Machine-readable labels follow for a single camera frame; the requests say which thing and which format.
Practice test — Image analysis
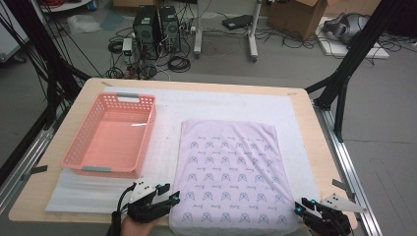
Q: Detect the white metal stand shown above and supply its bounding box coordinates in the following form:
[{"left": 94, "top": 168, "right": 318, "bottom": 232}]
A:
[{"left": 192, "top": 0, "right": 264, "bottom": 63}]

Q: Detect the black flat box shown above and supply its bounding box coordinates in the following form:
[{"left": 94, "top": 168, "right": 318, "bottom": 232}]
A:
[{"left": 221, "top": 14, "right": 254, "bottom": 31}]

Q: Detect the teal floor sheet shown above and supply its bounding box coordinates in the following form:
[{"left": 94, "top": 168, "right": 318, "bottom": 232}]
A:
[{"left": 99, "top": 10, "right": 126, "bottom": 32}]

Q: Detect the black computer tower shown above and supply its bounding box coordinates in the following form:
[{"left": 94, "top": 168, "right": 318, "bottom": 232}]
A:
[
  {"left": 158, "top": 5, "right": 182, "bottom": 54},
  {"left": 132, "top": 4, "right": 161, "bottom": 62}
]

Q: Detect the grey metal bracket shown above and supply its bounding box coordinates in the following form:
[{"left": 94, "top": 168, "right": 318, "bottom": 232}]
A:
[
  {"left": 21, "top": 164, "right": 49, "bottom": 182},
  {"left": 331, "top": 178, "right": 357, "bottom": 201}
]

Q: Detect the lavender printed towel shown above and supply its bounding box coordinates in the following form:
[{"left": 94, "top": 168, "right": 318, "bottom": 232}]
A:
[{"left": 168, "top": 119, "right": 300, "bottom": 236}]

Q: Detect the pink plastic basket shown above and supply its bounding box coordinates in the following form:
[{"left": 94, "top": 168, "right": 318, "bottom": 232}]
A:
[{"left": 60, "top": 91, "right": 157, "bottom": 180}]

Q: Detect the black metal frame strut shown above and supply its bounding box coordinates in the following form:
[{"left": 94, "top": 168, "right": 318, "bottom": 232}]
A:
[
  {"left": 304, "top": 0, "right": 407, "bottom": 144},
  {"left": 0, "top": 0, "right": 92, "bottom": 131}
]

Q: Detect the white floor board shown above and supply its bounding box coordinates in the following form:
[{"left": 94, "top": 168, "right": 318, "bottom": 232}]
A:
[{"left": 315, "top": 16, "right": 391, "bottom": 61}]

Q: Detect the coil of black cable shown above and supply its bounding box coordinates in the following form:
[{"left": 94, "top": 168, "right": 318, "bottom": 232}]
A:
[
  {"left": 105, "top": 66, "right": 126, "bottom": 81},
  {"left": 167, "top": 55, "right": 192, "bottom": 74},
  {"left": 107, "top": 39, "right": 124, "bottom": 55}
]

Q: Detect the white cabinet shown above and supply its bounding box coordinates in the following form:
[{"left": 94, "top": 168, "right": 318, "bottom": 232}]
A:
[{"left": 0, "top": 3, "right": 30, "bottom": 64}]

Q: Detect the white power supply box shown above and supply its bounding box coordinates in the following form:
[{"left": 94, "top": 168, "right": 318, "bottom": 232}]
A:
[{"left": 121, "top": 37, "right": 134, "bottom": 64}]

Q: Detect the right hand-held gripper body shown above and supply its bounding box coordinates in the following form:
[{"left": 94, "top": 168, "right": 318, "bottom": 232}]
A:
[{"left": 304, "top": 193, "right": 369, "bottom": 236}]

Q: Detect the white round table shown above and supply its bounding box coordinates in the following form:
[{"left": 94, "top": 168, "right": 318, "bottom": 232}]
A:
[{"left": 38, "top": 0, "right": 93, "bottom": 14}]

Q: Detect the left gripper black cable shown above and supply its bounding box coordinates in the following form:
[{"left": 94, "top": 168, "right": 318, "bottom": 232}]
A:
[{"left": 110, "top": 182, "right": 137, "bottom": 236}]

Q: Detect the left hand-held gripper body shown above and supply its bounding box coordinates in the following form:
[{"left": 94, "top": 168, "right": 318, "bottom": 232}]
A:
[{"left": 126, "top": 179, "right": 170, "bottom": 225}]

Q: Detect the clear plastic bag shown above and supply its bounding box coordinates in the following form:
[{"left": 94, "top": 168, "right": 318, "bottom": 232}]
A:
[{"left": 67, "top": 13, "right": 102, "bottom": 35}]

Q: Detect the grey headset device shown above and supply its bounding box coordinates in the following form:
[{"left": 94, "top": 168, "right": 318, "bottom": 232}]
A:
[{"left": 323, "top": 12, "right": 371, "bottom": 45}]

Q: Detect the brown cardboard box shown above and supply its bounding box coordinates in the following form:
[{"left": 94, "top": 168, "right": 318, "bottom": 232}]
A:
[
  {"left": 324, "top": 0, "right": 383, "bottom": 17},
  {"left": 112, "top": 0, "right": 157, "bottom": 9}
]

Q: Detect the aluminium rail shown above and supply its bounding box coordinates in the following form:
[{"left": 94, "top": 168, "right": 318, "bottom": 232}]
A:
[
  {"left": 313, "top": 101, "right": 384, "bottom": 236},
  {"left": 0, "top": 107, "right": 67, "bottom": 214}
]

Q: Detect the open cardboard box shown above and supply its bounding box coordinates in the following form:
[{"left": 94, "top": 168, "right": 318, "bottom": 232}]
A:
[{"left": 266, "top": 0, "right": 328, "bottom": 42}]

